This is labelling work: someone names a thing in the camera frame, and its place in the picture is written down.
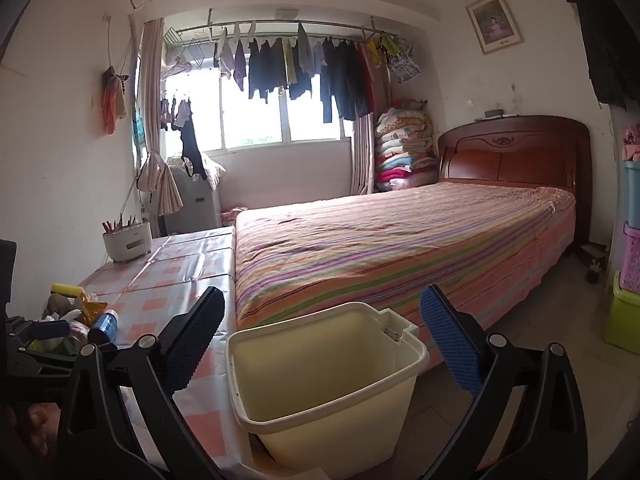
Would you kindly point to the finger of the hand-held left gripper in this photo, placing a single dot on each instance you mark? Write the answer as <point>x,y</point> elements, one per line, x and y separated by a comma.
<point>47,331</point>
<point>47,362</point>

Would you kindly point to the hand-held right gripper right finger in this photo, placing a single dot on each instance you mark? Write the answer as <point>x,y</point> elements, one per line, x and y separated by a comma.
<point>450,345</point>

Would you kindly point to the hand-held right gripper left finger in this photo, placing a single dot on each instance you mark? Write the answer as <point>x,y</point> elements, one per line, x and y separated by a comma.
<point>192,345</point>

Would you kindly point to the gold snack wrapper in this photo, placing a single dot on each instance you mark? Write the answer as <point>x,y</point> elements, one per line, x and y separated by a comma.
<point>92,307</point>

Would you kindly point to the cream plastic trash bin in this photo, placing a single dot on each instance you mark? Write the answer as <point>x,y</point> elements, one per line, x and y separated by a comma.
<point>320,375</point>

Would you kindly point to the person's left hand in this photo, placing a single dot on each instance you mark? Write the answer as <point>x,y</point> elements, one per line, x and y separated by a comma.
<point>40,425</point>

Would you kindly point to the crumpled white tissue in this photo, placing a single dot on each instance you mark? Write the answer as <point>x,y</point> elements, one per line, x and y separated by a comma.
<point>62,315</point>

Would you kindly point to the yellow sponge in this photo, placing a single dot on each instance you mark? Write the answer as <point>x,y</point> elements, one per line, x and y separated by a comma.
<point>67,291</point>

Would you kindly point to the blue bottle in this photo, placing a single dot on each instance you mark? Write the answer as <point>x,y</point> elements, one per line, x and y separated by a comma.
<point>104,327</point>

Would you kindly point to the bed with striped sheet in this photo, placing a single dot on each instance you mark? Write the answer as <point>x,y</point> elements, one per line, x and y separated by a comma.
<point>400,240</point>

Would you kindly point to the white desk organizer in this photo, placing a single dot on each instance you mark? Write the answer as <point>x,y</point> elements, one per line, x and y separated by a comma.
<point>127,245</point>

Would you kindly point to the bunch of pencils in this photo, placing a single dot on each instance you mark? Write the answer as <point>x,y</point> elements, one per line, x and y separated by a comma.
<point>117,224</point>

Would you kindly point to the pink patterned box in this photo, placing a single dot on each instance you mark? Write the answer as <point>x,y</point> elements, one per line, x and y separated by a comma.
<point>234,216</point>

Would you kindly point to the grey standing air conditioner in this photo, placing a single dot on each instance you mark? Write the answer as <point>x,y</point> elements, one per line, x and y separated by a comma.
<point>195,207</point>

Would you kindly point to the green storage bin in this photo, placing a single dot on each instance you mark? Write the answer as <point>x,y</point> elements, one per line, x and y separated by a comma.
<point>622,315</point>

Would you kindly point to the floral cloth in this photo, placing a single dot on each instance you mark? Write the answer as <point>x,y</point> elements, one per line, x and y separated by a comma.
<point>212,170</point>

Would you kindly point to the wooden headboard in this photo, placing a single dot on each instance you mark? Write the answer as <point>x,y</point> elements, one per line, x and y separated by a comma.
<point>515,160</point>

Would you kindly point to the black hanging garment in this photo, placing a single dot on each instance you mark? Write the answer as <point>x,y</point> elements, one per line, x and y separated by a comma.
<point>191,145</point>

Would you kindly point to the stack of folded blankets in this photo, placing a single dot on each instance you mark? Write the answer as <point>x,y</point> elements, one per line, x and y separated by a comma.
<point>405,150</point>

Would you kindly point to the purple storage bin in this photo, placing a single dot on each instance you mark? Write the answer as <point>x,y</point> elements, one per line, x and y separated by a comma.
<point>632,260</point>

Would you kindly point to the narrow striped curtain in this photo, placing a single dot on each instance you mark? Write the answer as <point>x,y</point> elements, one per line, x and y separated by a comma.
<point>364,160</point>

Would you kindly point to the teal hanging cloth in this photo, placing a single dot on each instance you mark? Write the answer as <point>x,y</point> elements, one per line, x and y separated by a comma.
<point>138,127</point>

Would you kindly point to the window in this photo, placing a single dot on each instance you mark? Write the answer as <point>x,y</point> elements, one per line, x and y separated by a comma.
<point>260,122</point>

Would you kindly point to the small hanging laundry rack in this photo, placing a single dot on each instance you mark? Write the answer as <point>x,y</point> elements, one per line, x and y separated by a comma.
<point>177,110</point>

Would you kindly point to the blue storage bin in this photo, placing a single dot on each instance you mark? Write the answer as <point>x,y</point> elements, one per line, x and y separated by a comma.
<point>633,195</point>

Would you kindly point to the pink cloth on hook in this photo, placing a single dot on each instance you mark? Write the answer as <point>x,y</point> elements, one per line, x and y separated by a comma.
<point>112,100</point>

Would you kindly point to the tied striped curtain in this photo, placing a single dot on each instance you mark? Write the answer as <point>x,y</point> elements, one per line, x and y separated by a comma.
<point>152,85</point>

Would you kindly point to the pink folded cloth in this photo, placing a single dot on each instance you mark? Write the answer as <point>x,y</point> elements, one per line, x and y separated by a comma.
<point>631,142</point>

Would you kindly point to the row of hanging clothes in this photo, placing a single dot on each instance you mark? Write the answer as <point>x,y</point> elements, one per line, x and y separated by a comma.
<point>340,75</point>

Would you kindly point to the framed picture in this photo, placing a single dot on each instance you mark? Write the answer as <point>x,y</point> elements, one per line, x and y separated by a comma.
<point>494,22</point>

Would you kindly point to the dark hanging cloth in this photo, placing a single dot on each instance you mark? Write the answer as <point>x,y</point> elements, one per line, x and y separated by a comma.
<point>607,25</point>

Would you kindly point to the metal clothes rail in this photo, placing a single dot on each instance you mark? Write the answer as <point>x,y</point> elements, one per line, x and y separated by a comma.
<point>200,29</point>

